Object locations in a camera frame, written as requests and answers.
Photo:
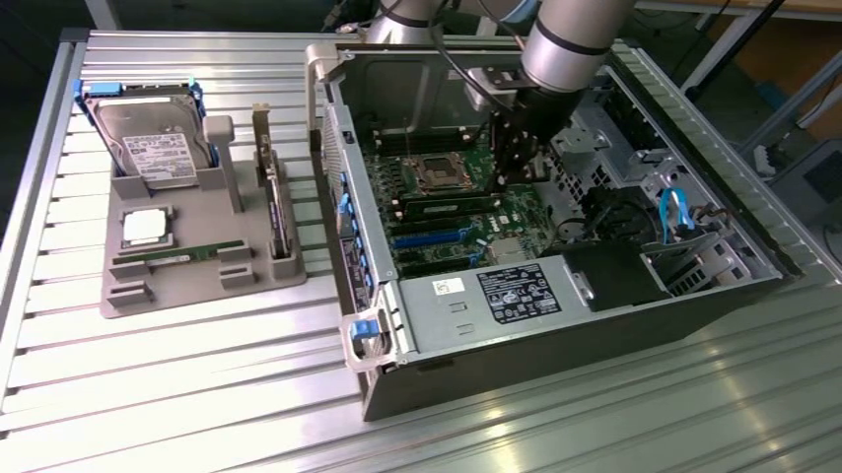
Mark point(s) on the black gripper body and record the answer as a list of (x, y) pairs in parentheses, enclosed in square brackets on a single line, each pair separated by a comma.
[(549, 111)]

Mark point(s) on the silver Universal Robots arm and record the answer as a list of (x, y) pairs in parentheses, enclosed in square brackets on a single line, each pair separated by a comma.
[(560, 39)]

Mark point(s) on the RAM stick with white label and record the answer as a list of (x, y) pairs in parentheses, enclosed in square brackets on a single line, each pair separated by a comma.
[(454, 205)]

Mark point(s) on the black RAM slots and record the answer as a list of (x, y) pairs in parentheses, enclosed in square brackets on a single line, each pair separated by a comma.
[(421, 139)]

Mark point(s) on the green RAM stick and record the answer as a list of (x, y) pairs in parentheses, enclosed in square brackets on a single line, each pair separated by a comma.
[(191, 250)]

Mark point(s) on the metal disk bay cage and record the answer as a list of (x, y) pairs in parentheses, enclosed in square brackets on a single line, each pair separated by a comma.
[(586, 162)]

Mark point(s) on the CPU socket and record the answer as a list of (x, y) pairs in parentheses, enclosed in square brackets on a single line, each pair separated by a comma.
[(440, 171)]

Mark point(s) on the green motherboard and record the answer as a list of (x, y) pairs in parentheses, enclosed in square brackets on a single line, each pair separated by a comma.
[(461, 236)]

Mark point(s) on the silver chipset heatsink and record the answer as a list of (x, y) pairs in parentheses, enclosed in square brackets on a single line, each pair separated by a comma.
[(505, 250)]

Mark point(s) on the blue expansion slot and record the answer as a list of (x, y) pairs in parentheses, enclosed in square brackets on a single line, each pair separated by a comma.
[(432, 237)]

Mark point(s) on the black plastic fan shroud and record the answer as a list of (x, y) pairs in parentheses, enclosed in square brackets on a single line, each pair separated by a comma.
[(612, 276)]

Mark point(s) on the grey power supply unit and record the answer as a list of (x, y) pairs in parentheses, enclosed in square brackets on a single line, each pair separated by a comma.
[(461, 305)]

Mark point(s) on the white ribbed plastic part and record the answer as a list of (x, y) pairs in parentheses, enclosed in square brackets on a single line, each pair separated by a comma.
[(764, 158)]

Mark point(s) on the wooden background desk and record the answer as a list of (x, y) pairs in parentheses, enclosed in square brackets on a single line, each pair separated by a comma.
[(776, 54)]

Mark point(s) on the blue case latch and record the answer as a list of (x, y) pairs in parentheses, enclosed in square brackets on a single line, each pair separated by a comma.
[(366, 330)]

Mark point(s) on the grey background cabinet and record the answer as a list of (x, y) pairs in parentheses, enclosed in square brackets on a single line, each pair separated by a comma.
[(813, 192)]

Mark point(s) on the open black PC case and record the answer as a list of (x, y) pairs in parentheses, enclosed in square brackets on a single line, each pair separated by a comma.
[(526, 374)]

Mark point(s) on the blue disk caddy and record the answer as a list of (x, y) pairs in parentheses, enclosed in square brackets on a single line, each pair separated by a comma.
[(205, 123)]

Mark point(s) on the grey parts rack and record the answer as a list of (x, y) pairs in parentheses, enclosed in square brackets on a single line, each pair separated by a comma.
[(198, 281)]

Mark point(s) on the silver hard disk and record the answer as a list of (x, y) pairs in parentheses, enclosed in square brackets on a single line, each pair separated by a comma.
[(151, 138)]

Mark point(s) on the silver CPU chip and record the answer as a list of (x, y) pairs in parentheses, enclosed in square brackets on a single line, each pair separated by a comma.
[(146, 226)]

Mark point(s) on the graphics card with bracket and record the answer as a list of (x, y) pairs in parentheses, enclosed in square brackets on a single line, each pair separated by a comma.
[(271, 187)]

